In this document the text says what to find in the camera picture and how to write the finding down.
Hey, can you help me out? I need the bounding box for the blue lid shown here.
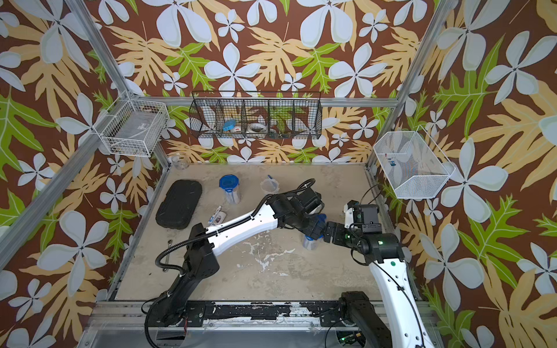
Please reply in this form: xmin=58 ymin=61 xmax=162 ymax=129
xmin=219 ymin=174 xmax=239 ymax=193
xmin=310 ymin=214 xmax=326 ymax=222

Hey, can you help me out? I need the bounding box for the toothpaste tube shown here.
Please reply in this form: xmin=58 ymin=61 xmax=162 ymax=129
xmin=208 ymin=206 xmax=222 ymax=225

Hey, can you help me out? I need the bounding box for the white bottle purple label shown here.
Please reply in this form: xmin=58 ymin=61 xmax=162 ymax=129
xmin=213 ymin=211 xmax=226 ymax=226

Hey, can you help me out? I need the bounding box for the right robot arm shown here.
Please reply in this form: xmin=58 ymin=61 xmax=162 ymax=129
xmin=323 ymin=201 xmax=434 ymax=347

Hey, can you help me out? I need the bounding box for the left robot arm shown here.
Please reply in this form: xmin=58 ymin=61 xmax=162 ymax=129
xmin=144 ymin=178 xmax=326 ymax=329

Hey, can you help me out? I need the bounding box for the white mesh basket right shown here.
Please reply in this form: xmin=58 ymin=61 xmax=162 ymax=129
xmin=374 ymin=128 xmax=455 ymax=200

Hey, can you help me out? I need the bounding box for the black rubber mat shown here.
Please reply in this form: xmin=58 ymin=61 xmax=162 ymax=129
xmin=155 ymin=179 xmax=202 ymax=230

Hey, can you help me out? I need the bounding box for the glass jar corner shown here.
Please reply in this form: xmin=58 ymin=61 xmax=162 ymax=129
xmin=171 ymin=153 xmax=189 ymax=171

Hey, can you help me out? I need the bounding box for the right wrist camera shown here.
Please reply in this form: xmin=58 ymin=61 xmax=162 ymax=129
xmin=343 ymin=200 xmax=359 ymax=229

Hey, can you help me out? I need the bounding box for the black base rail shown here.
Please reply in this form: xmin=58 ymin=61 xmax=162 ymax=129
xmin=143 ymin=299 xmax=384 ymax=328

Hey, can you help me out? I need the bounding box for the black wire basket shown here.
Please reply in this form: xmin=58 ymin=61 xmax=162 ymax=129
xmin=186 ymin=91 xmax=323 ymax=139

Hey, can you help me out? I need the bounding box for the white wire basket left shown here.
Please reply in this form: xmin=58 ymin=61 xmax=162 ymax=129
xmin=94 ymin=94 xmax=169 ymax=157

